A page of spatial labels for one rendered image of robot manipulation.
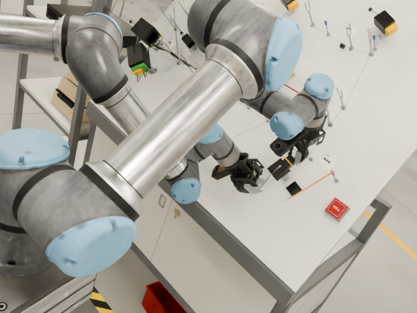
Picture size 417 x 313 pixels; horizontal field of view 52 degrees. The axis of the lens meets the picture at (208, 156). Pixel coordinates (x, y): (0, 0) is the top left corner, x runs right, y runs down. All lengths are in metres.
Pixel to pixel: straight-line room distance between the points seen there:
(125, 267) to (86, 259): 1.80
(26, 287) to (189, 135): 0.38
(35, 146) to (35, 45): 0.44
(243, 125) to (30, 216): 1.05
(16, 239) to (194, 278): 1.07
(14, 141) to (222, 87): 0.33
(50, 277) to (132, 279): 1.59
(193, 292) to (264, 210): 0.51
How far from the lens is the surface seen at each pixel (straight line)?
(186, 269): 1.77
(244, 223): 1.47
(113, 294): 2.31
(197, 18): 0.78
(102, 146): 2.01
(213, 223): 1.51
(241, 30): 0.72
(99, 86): 0.96
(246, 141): 1.55
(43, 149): 0.70
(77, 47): 0.99
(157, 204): 1.78
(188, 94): 0.68
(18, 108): 2.61
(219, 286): 1.67
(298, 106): 1.11
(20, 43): 1.12
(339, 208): 1.39
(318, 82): 1.14
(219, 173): 1.34
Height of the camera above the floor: 1.79
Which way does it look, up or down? 30 degrees down
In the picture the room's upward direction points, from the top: 21 degrees clockwise
